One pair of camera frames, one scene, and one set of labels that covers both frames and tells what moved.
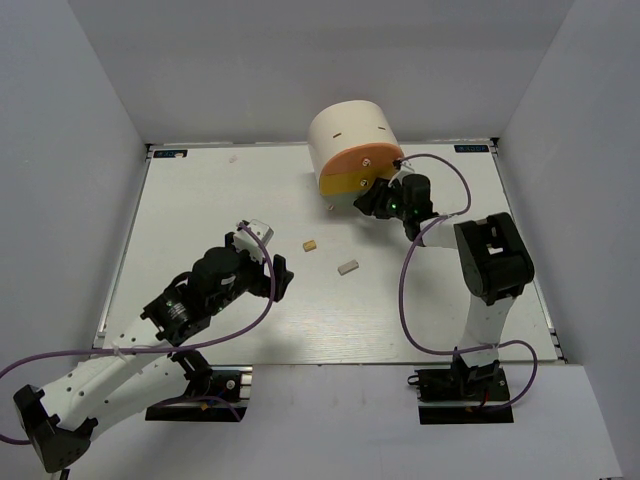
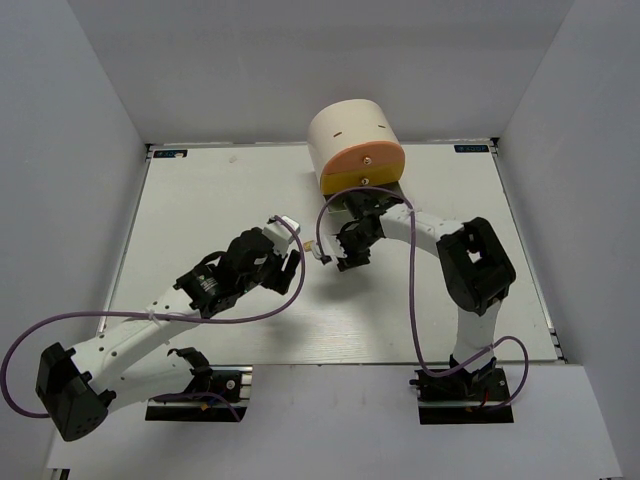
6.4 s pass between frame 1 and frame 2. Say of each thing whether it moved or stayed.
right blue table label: stayed
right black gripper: moved
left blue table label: stayed
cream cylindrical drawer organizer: stayed
